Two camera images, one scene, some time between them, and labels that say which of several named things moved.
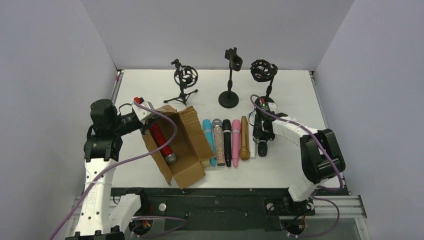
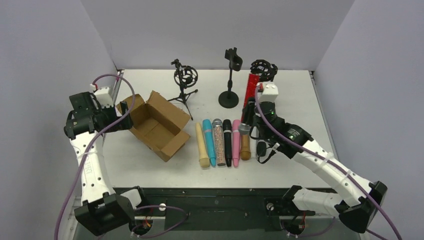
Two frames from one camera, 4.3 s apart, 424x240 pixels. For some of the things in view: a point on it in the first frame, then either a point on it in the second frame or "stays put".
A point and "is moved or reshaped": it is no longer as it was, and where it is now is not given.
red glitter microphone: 170,157 → 252,81
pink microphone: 236,141 stays put
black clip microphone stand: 229,99 stays put
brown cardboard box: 191,146 is moved or reshaped
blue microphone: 208,130 stays put
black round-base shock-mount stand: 261,70 stays put
